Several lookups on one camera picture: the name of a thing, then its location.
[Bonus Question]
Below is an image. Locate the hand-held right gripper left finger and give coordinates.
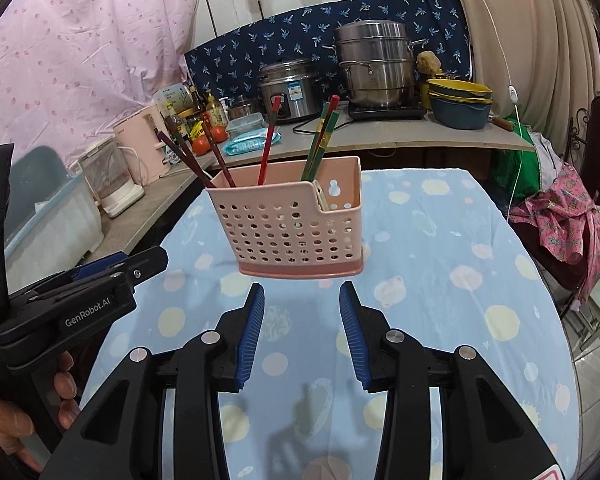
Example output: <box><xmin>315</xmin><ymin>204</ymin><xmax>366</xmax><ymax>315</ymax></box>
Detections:
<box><xmin>37</xmin><ymin>283</ymin><xmax>266</xmax><ymax>480</ymax></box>

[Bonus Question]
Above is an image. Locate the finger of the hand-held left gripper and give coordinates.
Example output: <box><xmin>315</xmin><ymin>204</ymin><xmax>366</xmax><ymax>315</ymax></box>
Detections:
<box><xmin>111</xmin><ymin>246</ymin><xmax>169</xmax><ymax>287</ymax></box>
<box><xmin>35</xmin><ymin>252</ymin><xmax>131</xmax><ymax>291</ymax></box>

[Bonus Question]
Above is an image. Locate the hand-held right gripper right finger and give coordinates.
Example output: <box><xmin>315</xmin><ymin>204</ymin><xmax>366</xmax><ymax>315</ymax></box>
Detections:
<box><xmin>338</xmin><ymin>281</ymin><xmax>565</xmax><ymax>480</ymax></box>

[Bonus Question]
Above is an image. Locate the dark brown chopstick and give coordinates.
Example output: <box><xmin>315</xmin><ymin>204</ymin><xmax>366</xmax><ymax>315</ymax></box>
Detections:
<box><xmin>157</xmin><ymin>131</ymin><xmax>209</xmax><ymax>190</ymax></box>
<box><xmin>164</xmin><ymin>115</ymin><xmax>208</xmax><ymax>186</ymax></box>
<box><xmin>171</xmin><ymin>122</ymin><xmax>212</xmax><ymax>187</ymax></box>

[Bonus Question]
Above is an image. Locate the pink perforated utensil basket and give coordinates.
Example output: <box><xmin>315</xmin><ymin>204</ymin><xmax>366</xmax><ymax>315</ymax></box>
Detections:
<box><xmin>204</xmin><ymin>156</ymin><xmax>367</xmax><ymax>279</ymax></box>

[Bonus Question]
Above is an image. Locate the red patterned chopstick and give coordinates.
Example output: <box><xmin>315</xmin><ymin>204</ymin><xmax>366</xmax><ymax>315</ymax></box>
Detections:
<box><xmin>202</xmin><ymin>114</ymin><xmax>235</xmax><ymax>188</ymax></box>

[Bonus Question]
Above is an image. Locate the green chopstick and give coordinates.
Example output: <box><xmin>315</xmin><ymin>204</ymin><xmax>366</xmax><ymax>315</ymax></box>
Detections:
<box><xmin>304</xmin><ymin>110</ymin><xmax>343</xmax><ymax>182</ymax></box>

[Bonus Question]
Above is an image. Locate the person's left hand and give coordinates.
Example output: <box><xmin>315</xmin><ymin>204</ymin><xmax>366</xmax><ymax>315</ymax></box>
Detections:
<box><xmin>0</xmin><ymin>351</ymin><xmax>82</xmax><ymax>473</ymax></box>

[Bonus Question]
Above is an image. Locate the grey plastic storage bin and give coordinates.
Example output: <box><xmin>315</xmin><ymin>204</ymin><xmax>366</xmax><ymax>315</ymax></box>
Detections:
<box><xmin>2</xmin><ymin>145</ymin><xmax>106</xmax><ymax>282</ymax></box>

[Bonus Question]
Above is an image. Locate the white kitchen appliance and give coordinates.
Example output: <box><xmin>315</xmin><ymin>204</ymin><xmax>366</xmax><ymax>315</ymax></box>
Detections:
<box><xmin>74</xmin><ymin>137</ymin><xmax>146</xmax><ymax>219</ymax></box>

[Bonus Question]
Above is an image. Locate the blue dotted tablecloth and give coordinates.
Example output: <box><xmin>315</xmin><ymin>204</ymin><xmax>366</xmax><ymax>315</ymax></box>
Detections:
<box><xmin>77</xmin><ymin>166</ymin><xmax>579</xmax><ymax>480</ymax></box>

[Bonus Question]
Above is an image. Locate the pink electric kettle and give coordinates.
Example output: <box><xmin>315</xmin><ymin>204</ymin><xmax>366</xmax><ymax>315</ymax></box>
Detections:
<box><xmin>112</xmin><ymin>104</ymin><xmax>174</xmax><ymax>187</ymax></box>

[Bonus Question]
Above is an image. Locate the blue wet wipes pack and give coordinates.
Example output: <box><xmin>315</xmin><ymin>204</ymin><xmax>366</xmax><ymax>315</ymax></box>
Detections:
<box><xmin>222</xmin><ymin>131</ymin><xmax>284</xmax><ymax>157</ymax></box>

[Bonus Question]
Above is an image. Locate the yellow oil bottle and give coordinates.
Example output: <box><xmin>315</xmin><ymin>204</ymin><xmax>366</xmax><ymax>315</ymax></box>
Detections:
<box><xmin>203</xmin><ymin>90</ymin><xmax>229</xmax><ymax>129</ymax></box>

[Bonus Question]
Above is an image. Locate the clear plastic food container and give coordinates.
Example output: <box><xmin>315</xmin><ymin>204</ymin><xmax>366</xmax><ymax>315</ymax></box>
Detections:
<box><xmin>227</xmin><ymin>113</ymin><xmax>266</xmax><ymax>136</ymax></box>

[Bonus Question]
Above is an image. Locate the small steel pot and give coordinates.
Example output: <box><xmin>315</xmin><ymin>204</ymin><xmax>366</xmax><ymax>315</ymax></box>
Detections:
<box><xmin>228</xmin><ymin>94</ymin><xmax>261</xmax><ymax>121</ymax></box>

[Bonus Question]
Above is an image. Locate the wooden counter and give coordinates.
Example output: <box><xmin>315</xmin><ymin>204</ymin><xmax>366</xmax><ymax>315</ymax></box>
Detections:
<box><xmin>99</xmin><ymin>109</ymin><xmax>537</xmax><ymax>262</ymax></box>

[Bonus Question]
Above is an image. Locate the pink dotted cloth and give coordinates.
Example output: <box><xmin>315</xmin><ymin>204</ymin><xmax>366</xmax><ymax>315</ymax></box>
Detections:
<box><xmin>0</xmin><ymin>0</ymin><xmax>202</xmax><ymax>172</ymax></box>

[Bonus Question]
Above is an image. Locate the steel rice cooker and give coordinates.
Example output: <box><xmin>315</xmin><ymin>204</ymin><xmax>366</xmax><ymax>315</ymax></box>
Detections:
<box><xmin>257</xmin><ymin>58</ymin><xmax>327</xmax><ymax>124</ymax></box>

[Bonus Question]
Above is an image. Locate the black induction cooktop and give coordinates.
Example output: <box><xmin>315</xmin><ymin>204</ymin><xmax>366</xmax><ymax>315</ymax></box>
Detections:
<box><xmin>347</xmin><ymin>102</ymin><xmax>429</xmax><ymax>122</ymax></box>

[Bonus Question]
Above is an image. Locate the pink floral cloth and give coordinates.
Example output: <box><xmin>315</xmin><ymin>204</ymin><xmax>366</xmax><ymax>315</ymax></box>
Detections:
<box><xmin>509</xmin><ymin>164</ymin><xmax>600</xmax><ymax>267</ymax></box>

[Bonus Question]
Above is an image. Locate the green bag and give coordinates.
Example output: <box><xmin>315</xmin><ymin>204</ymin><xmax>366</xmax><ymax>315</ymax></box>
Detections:
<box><xmin>494</xmin><ymin>121</ymin><xmax>547</xmax><ymax>202</ymax></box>

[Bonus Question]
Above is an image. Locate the blue bowl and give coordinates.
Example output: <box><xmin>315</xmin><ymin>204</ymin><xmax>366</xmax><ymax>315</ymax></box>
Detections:
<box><xmin>428</xmin><ymin>91</ymin><xmax>494</xmax><ymax>131</ymax></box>

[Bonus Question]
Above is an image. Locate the yellow bowl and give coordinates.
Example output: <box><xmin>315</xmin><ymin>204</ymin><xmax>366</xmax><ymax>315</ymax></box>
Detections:
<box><xmin>426</xmin><ymin>78</ymin><xmax>494</xmax><ymax>100</ymax></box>

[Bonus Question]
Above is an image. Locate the blue printed cloth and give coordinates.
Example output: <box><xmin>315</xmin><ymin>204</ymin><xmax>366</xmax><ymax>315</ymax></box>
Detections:
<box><xmin>184</xmin><ymin>0</ymin><xmax>474</xmax><ymax>112</ymax></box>

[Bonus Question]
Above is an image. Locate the steel steamer pot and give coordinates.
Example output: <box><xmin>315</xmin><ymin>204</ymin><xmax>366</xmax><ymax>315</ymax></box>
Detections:
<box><xmin>322</xmin><ymin>19</ymin><xmax>429</xmax><ymax>111</ymax></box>

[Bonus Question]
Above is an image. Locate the brown loofah sponge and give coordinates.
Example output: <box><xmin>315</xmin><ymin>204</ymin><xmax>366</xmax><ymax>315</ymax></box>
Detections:
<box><xmin>417</xmin><ymin>50</ymin><xmax>441</xmax><ymax>79</ymax></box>

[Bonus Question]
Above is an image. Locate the beige curtain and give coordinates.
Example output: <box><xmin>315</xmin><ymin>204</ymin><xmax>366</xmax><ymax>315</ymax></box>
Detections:
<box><xmin>444</xmin><ymin>0</ymin><xmax>600</xmax><ymax>162</ymax></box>

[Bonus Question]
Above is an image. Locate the white cable with switch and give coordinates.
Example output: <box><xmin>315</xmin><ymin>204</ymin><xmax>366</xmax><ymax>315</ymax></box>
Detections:
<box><xmin>466</xmin><ymin>0</ymin><xmax>525</xmax><ymax>222</ymax></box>

